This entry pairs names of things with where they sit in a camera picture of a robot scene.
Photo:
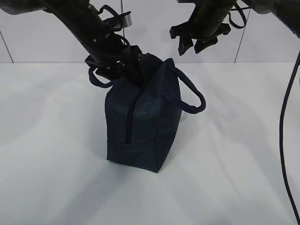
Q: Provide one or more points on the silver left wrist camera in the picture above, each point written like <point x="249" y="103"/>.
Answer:
<point x="119" y="22"/>

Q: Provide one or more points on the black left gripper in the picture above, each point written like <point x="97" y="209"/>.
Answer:
<point x="128" y="65"/>

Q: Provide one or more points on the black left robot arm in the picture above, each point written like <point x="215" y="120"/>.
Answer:
<point x="110" y="54"/>

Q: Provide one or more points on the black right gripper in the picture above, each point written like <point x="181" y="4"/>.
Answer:
<point x="206" y="36"/>

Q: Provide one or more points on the dark blue lunch bag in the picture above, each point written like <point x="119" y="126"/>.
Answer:
<point x="142" y="122"/>

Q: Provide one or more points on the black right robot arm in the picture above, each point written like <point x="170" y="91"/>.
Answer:
<point x="212" y="18"/>

